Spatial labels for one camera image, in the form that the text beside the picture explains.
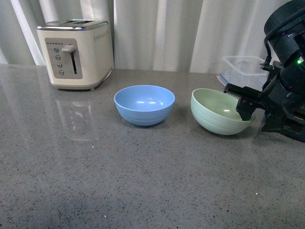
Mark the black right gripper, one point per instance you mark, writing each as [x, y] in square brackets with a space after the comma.
[283, 99]

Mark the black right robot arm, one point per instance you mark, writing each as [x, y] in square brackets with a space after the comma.
[284, 37]

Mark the green bowl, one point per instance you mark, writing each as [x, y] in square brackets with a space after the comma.
[216, 112]

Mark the blue bowl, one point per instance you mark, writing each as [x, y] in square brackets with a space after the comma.
[144, 105]

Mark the cream two-slot toaster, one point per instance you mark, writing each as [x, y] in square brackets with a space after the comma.
[77, 52]

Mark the clear plastic food container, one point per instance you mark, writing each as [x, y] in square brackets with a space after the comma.
[243, 71]

